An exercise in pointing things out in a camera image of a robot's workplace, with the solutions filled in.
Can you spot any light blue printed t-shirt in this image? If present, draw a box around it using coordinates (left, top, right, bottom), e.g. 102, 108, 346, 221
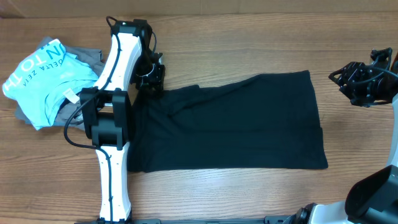
2, 39, 98, 130

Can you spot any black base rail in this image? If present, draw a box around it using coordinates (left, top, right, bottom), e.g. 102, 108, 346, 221
74, 215, 299, 224

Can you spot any black t-shirt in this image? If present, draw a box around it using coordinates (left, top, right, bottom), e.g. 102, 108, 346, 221
127, 71, 328, 172

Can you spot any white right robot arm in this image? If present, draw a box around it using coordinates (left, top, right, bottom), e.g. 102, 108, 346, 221
284, 48, 397, 224

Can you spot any brown cardboard backboard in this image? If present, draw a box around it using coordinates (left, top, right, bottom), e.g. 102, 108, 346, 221
1, 0, 397, 18

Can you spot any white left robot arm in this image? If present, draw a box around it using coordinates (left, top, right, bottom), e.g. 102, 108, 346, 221
80, 17, 165, 223

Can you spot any grey folded garment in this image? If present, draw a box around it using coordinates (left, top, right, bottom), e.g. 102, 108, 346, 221
14, 36, 106, 130

